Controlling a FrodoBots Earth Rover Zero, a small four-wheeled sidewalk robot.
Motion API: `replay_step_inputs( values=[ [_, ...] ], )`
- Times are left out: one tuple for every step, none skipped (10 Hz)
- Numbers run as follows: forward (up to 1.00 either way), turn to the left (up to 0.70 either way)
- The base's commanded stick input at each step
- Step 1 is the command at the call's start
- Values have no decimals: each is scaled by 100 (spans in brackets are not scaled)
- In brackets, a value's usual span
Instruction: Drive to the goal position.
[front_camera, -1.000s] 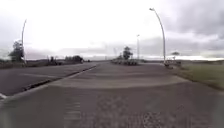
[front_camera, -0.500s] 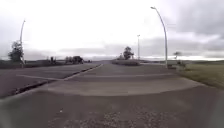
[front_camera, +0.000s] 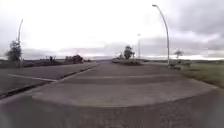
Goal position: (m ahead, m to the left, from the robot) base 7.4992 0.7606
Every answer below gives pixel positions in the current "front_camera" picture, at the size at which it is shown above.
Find curved grey street lamp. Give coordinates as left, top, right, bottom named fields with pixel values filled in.
left=151, top=3, right=172, bottom=68
left=17, top=18, right=25, bottom=69

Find grass verge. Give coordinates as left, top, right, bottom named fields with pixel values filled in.
left=178, top=62, right=224, bottom=89

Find grey asphalt road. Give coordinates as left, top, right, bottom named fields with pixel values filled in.
left=0, top=61, right=98, bottom=96

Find planted traffic island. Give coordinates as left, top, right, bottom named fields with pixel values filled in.
left=111, top=57, right=144, bottom=66

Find pale street lamp pole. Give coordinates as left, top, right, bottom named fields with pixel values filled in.
left=136, top=33, right=142, bottom=61

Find grey paved path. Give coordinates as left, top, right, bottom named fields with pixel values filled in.
left=0, top=60, right=224, bottom=128

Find low dark bushes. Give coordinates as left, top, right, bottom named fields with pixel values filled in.
left=0, top=54, right=92, bottom=69

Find dark leafy tree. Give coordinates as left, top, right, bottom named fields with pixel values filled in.
left=123, top=45, right=135, bottom=60
left=5, top=39, right=23, bottom=63

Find small thin tree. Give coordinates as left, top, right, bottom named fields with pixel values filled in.
left=173, top=48, right=184, bottom=61

